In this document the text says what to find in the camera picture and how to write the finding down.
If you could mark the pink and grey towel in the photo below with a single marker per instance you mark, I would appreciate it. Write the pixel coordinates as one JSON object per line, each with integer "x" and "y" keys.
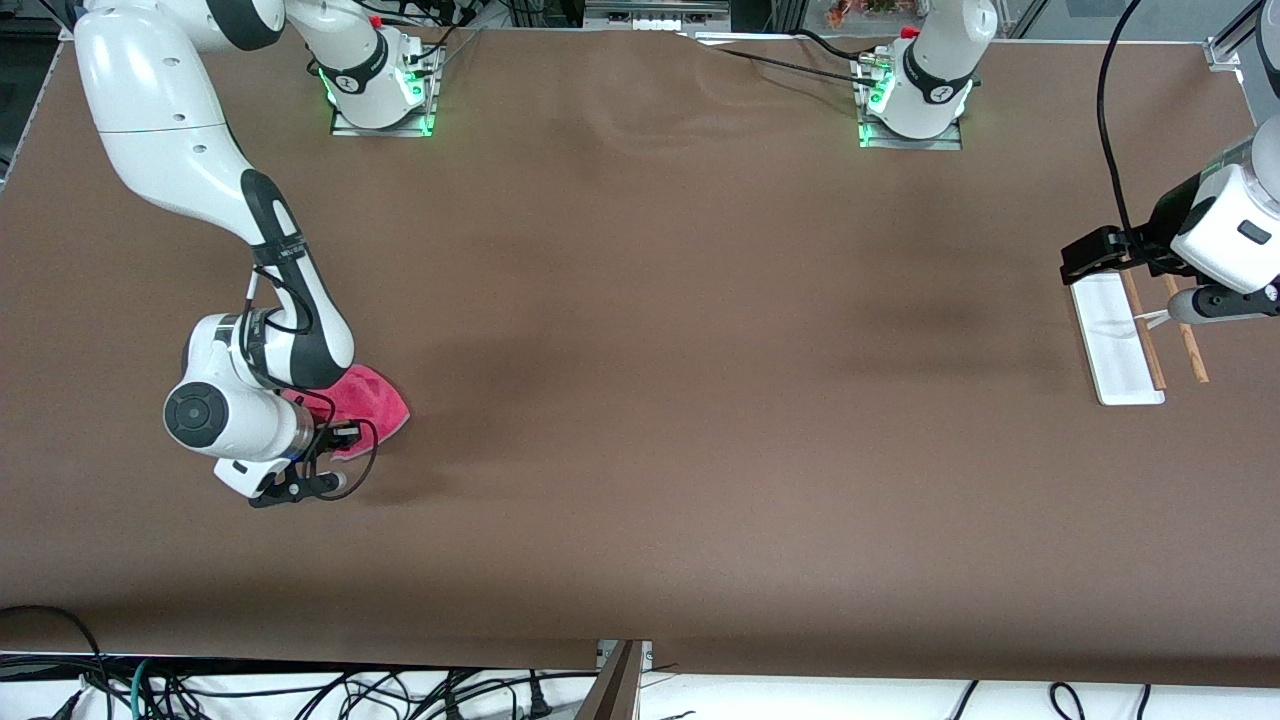
{"x": 375, "y": 400}

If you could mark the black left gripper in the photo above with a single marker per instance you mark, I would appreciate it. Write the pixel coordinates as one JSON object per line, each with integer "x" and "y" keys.
{"x": 1158, "y": 228}

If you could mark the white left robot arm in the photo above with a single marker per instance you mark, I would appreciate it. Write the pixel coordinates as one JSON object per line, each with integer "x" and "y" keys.
{"x": 935, "y": 70}

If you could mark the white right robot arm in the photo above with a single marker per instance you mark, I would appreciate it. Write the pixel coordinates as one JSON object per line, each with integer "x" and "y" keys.
{"x": 150, "y": 100}

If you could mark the brown table support post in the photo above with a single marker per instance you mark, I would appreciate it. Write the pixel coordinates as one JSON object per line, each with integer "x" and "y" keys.
{"x": 615, "y": 690}

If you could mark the wooden rack rod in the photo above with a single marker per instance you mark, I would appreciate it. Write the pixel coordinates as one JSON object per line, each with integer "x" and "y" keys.
{"x": 1190, "y": 350}
{"x": 1152, "y": 355}

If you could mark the white connector block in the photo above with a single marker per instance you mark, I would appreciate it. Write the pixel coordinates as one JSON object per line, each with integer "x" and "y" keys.
{"x": 657, "y": 24}

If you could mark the orange red object cluster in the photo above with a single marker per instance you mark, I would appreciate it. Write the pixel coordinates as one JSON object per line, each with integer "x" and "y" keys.
{"x": 860, "y": 10}

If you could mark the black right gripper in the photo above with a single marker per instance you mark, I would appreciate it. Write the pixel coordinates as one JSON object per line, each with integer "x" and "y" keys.
{"x": 322, "y": 437}

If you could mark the aluminium corner profile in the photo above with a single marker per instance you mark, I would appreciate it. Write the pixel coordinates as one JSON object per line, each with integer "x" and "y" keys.
{"x": 1225, "y": 50}

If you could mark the white towel rack base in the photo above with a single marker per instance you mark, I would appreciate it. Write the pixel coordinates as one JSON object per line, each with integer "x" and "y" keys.
{"x": 1115, "y": 350}

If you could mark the aluminium frame bar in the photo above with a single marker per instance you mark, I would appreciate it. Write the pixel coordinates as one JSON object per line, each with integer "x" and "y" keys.
{"x": 660, "y": 8}

